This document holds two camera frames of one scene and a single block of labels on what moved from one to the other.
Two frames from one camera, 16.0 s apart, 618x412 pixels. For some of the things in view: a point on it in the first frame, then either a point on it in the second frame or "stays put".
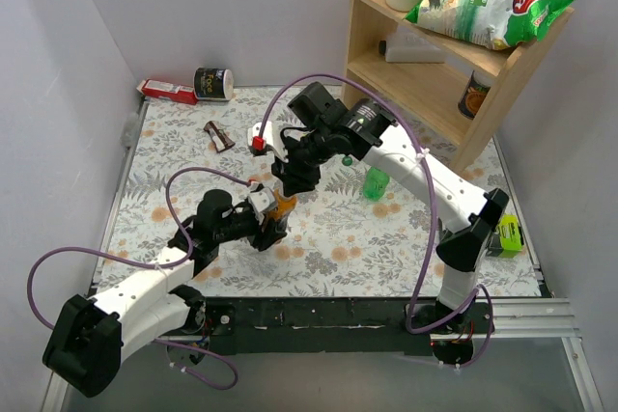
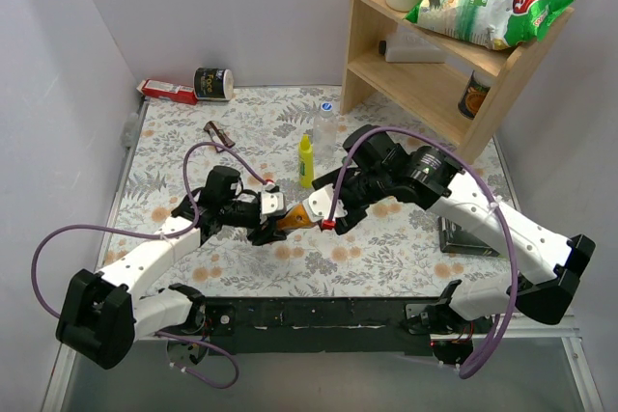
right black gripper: x=296 y=177 to x=343 y=221
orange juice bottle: x=283 y=207 to x=296 y=217
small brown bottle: x=218 y=137 stays put
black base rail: x=296 y=326 stays put
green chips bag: x=491 y=11 stays put
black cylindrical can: x=213 y=84 stays put
